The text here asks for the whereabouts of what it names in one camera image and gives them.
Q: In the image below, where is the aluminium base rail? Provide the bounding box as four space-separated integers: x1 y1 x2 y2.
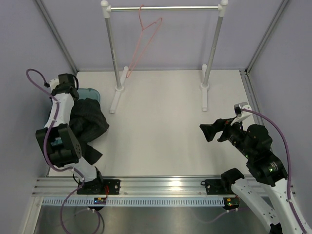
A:
31 175 219 197

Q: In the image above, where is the teal plastic tray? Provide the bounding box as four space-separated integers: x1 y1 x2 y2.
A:
44 88 100 128

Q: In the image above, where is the right aluminium frame post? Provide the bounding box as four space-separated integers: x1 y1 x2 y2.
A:
239 0 292 74

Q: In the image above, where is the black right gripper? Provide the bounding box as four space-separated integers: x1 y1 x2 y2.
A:
200 115 254 160

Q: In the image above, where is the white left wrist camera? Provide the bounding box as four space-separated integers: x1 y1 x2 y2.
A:
44 78 59 91

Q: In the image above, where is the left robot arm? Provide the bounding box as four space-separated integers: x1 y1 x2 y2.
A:
36 74 105 195

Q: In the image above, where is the pink wire hanger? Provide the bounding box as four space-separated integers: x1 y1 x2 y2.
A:
126 4 163 78

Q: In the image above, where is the left aluminium frame post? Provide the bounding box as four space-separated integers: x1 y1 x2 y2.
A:
33 0 79 75

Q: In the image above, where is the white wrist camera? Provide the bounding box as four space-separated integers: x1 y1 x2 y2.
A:
231 102 251 126
44 78 59 91

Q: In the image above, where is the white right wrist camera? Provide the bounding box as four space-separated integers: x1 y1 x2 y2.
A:
231 102 251 126

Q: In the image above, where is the white slotted cable duct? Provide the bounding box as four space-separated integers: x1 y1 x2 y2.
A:
42 197 225 207

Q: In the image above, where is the aluminium frame post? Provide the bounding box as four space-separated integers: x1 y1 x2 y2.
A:
239 0 292 74
33 0 79 75

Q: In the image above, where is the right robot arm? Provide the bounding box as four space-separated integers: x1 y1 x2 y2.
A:
199 118 312 234

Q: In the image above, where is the black pinstriped shirt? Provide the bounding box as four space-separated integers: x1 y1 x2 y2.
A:
70 98 110 165

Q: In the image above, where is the white and silver clothes rack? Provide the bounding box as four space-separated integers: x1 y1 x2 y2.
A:
100 0 229 114

